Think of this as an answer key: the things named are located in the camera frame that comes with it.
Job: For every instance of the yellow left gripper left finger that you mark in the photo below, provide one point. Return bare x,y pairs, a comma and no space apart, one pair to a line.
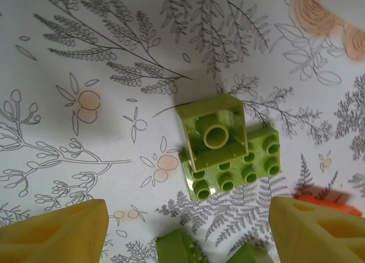
57,237

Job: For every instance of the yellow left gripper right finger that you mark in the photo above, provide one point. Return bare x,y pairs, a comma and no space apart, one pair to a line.
296,234

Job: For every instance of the orange lego brick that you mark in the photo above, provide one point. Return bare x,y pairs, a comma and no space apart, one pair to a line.
346,208

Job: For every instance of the green long lego brick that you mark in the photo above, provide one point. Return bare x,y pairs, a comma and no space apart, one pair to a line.
256,166

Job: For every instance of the green square lego brick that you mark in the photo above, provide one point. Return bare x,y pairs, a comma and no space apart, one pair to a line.
215,136

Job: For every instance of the floral printed table cover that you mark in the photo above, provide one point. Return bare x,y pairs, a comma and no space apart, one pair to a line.
85,131

